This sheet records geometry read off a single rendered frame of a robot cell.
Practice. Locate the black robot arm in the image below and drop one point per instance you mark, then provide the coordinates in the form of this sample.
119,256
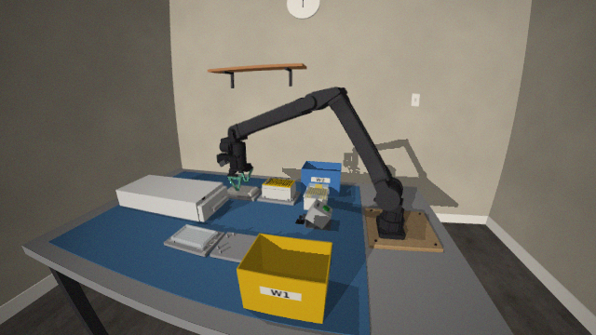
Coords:
389,190

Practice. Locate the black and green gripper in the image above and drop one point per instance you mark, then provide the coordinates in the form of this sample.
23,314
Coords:
242,166

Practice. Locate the white button box with green key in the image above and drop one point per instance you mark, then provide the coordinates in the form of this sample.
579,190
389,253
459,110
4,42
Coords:
318,217

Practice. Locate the yellow open-top bin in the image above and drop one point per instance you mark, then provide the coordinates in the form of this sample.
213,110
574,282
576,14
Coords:
282,289

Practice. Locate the white multiwell plate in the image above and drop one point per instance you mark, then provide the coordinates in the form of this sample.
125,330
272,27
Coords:
194,236

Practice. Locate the blue bench mat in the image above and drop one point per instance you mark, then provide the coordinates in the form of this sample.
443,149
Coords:
131,242

